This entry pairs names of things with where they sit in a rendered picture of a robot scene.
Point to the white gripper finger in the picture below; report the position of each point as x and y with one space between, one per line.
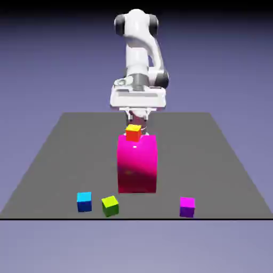
128 114
146 114

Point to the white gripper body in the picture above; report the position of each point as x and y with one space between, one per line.
137 99

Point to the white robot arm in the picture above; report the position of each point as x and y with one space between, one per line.
136 42

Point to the small orange cube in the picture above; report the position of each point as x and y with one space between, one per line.
133 134

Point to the small green cube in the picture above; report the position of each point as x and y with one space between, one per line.
110 205

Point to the small blue cube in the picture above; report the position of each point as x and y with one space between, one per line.
84 201

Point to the small purple cube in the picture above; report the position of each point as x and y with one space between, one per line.
187 206

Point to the large pink box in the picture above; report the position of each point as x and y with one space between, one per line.
137 164

